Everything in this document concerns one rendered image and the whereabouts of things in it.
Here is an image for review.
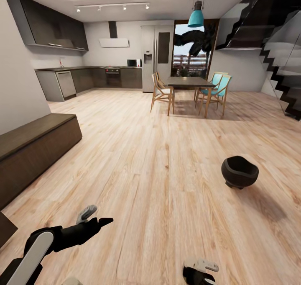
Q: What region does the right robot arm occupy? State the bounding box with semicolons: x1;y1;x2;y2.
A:
183;257;219;285

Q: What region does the cauldron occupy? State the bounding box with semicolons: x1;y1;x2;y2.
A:
221;156;259;189

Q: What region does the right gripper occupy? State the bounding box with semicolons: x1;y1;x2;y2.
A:
183;267;214;285

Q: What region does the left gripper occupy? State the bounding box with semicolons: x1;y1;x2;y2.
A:
71;218;114;247

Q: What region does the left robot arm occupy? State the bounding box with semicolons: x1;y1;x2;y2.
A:
0;204;114;285

